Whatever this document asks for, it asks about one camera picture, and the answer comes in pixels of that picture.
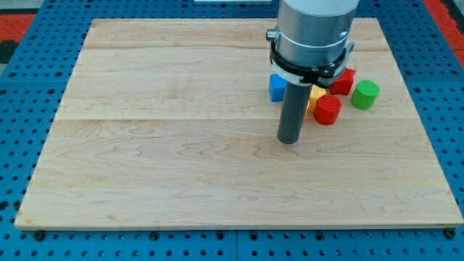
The red star block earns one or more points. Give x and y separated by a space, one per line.
344 84

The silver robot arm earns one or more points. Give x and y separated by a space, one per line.
312 33

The blue block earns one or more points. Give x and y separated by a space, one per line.
276 88

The light wooden board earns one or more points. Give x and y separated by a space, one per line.
167 125

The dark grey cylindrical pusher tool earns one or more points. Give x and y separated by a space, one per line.
295 101

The yellow block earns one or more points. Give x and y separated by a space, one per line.
315 94

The red cylinder block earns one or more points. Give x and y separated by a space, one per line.
327 109

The black and white mounting clamp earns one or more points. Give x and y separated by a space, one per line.
323 77

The green cylinder block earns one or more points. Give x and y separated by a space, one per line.
365 94

